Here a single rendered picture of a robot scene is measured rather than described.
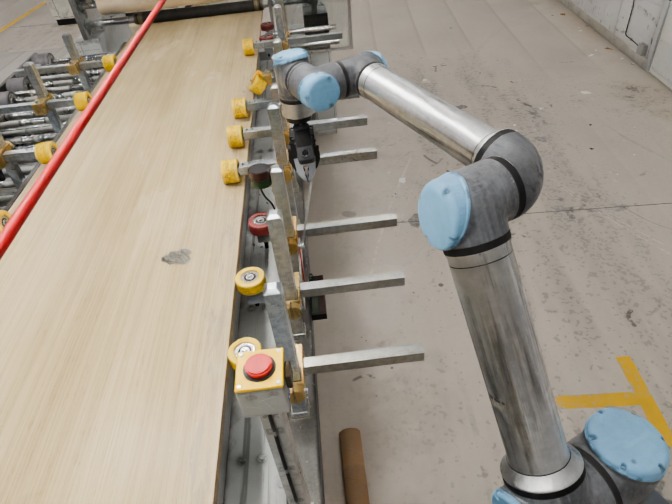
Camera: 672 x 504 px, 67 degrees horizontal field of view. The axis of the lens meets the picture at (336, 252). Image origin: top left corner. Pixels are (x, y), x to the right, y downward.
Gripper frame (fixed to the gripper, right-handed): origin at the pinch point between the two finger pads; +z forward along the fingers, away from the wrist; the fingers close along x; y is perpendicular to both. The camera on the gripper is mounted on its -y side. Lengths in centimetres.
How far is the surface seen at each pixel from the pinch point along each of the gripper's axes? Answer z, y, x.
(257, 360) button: -23, -83, 8
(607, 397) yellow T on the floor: 101, -23, -105
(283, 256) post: -0.4, -34.3, 7.3
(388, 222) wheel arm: 15.7, -5.0, -23.1
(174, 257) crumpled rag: 9.9, -16.7, 40.1
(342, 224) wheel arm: 14.5, -4.8, -8.8
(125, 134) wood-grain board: 10, 68, 74
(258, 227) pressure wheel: 9.9, -7.3, 16.3
